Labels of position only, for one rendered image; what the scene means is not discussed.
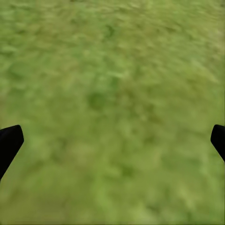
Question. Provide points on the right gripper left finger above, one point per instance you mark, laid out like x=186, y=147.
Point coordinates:
x=11, y=140

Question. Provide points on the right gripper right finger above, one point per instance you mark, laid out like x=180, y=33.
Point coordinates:
x=218, y=139

